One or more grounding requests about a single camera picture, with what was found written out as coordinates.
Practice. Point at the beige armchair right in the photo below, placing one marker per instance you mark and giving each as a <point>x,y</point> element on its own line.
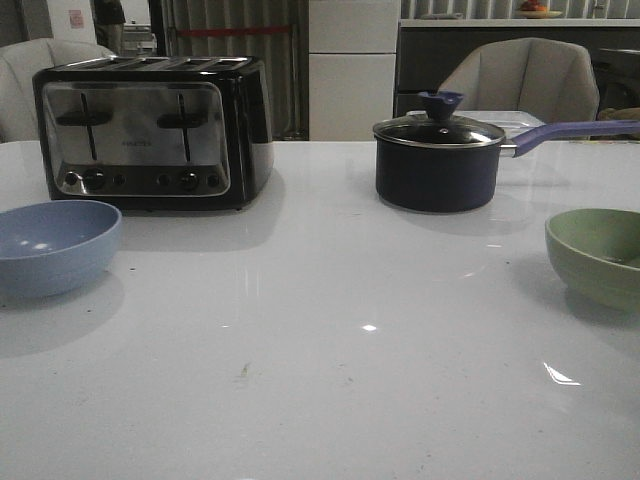
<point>553,81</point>

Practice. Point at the beige armchair left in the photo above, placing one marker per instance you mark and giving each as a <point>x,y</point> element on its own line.
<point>19,63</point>

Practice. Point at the blue plastic bowl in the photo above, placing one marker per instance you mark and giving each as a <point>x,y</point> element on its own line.
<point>55,247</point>

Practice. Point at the beige armchair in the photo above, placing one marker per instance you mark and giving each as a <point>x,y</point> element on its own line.
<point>19,63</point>
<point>553,81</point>

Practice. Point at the dark blue saucepan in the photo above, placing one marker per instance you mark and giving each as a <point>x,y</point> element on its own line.
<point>445,180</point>

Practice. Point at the fruit bowl on counter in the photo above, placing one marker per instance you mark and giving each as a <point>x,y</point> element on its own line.
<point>534,9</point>

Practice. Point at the green plastic bowl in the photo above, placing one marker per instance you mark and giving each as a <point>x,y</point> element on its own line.
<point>595,251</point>

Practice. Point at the white refrigerator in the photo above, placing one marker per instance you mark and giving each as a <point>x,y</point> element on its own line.
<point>352,60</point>

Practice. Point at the person in background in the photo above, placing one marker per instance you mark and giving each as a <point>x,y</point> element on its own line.
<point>109,19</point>

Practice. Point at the black and steel toaster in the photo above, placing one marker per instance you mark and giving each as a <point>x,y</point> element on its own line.
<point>156,133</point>

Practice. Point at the glass lid with blue knob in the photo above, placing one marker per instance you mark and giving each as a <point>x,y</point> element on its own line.
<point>439,105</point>

